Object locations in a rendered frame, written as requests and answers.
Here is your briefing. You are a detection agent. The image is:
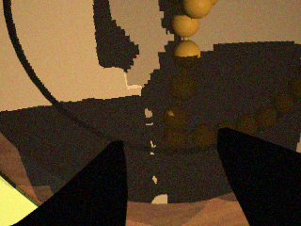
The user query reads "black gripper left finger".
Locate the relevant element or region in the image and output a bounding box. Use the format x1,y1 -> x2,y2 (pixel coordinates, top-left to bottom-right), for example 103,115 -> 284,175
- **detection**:
8,140 -> 128,226

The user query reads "pale yellow rectangular card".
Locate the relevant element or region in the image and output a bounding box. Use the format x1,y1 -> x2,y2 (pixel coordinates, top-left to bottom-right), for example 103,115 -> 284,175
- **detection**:
0,172 -> 41,226

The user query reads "tan round board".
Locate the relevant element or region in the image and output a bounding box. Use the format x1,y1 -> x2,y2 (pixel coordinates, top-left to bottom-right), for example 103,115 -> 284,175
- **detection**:
0,0 -> 301,204

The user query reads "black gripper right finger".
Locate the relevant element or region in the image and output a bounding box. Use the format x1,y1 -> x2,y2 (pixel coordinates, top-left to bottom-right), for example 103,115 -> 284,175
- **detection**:
217,128 -> 301,226

